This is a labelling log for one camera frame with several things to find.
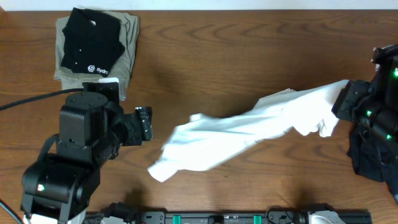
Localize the white t-shirt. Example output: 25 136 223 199
148 80 348 182

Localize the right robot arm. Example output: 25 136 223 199
331 45 397 144

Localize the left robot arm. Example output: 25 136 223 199
21 91 153 223

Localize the dark crumpled garment pile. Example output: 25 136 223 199
347 124 397 203

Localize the folded khaki garment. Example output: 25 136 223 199
54 11 139 101

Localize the folded black polo shirt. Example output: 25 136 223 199
61 8 125 77

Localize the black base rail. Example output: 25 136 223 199
83 203 373 224

